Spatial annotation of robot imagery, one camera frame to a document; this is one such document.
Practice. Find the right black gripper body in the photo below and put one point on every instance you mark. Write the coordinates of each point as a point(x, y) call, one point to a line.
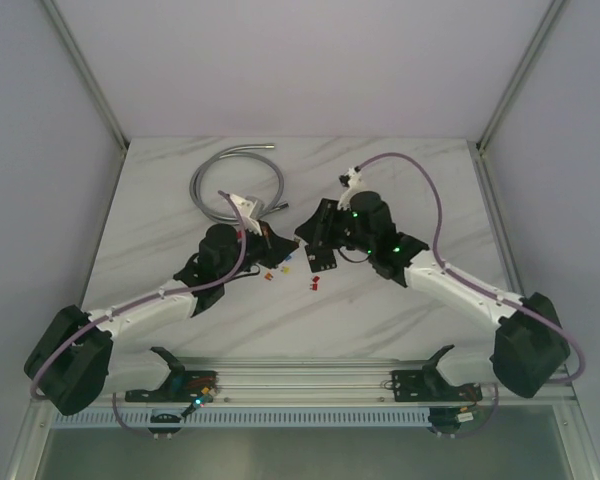
point(346, 235)

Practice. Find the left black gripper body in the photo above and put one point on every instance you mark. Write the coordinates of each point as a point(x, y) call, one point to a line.
point(268, 240)

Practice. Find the black fuse box base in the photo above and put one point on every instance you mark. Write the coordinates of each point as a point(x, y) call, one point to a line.
point(320, 259)

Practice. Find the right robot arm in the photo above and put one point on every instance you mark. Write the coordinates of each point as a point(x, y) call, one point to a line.
point(527, 348)

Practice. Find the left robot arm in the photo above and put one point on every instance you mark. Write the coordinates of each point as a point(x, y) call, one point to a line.
point(83, 355)

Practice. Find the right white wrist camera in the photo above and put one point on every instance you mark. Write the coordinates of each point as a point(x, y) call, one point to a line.
point(352, 183)

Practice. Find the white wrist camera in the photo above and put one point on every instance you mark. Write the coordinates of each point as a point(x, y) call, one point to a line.
point(249, 210)
point(352, 183)

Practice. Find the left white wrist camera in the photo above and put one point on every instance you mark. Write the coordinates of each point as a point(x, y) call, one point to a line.
point(249, 210)

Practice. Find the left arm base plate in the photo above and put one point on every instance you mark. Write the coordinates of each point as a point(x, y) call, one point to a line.
point(186, 387)

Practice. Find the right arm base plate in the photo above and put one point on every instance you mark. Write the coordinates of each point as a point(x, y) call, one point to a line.
point(409, 386)

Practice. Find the aluminium rail frame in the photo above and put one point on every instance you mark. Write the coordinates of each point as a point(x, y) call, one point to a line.
point(243, 382)

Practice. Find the white slotted cable duct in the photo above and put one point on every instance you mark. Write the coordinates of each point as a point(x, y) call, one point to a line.
point(211, 417)

